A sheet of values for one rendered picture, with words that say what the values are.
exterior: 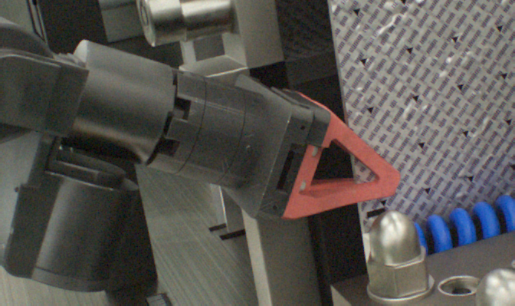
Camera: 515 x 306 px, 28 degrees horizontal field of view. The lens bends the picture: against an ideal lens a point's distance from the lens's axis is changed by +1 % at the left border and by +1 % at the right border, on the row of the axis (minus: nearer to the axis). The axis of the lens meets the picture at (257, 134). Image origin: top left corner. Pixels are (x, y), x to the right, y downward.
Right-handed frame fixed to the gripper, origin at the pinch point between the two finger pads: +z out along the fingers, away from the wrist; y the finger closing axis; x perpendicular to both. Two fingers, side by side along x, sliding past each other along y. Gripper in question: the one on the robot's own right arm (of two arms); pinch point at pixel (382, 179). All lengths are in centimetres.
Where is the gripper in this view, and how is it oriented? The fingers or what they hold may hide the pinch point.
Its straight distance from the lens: 61.7
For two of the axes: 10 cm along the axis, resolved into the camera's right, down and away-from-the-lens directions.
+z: 9.0, 2.6, 3.6
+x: 3.2, -9.4, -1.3
